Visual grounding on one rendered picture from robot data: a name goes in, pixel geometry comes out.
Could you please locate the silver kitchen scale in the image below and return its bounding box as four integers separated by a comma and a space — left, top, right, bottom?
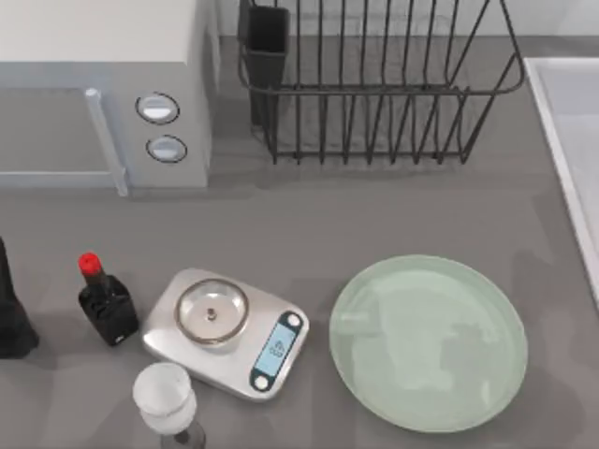
140, 268, 311, 390

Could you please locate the small microwave knob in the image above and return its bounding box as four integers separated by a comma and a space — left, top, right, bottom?
145, 134, 189, 165

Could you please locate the pale green plate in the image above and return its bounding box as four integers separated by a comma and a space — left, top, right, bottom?
328, 253, 530, 421

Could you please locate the dark grey cutlery holder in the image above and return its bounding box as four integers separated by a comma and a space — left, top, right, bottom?
237, 0, 292, 126

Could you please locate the large microwave knob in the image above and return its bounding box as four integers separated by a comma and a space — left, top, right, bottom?
134, 92, 182, 126

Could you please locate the dark bottle with red cap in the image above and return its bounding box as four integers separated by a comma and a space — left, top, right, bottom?
77, 252, 140, 348

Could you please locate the clear wine glass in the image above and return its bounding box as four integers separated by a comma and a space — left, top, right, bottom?
132, 363, 208, 449

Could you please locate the pale microwave oven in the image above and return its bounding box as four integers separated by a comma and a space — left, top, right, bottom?
0, 0, 221, 199

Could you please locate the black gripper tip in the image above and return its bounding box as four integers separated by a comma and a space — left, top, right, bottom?
0, 236, 40, 360

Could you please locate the dark wire dish rack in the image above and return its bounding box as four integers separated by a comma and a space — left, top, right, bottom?
236, 0, 525, 167

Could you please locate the microwave door handle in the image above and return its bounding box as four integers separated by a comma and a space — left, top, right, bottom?
84, 88, 130, 198

